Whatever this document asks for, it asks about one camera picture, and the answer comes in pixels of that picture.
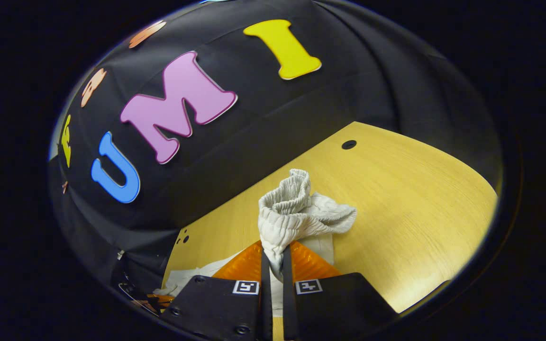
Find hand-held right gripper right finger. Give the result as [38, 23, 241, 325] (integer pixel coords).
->
[283, 240, 397, 341]

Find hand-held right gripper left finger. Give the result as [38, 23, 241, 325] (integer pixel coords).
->
[159, 240, 273, 341]

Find white jeans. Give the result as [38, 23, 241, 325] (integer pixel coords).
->
[154, 169, 357, 318]

